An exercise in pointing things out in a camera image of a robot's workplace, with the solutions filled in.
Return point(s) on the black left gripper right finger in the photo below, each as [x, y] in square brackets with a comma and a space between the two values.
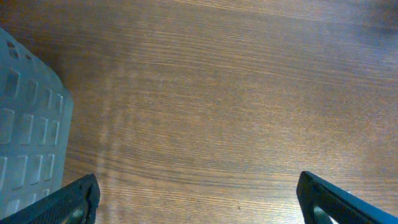
[323, 202]

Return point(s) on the grey plastic mesh basket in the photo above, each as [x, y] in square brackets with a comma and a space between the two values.
[36, 114]

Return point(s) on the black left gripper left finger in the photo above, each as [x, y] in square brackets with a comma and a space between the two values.
[75, 203]

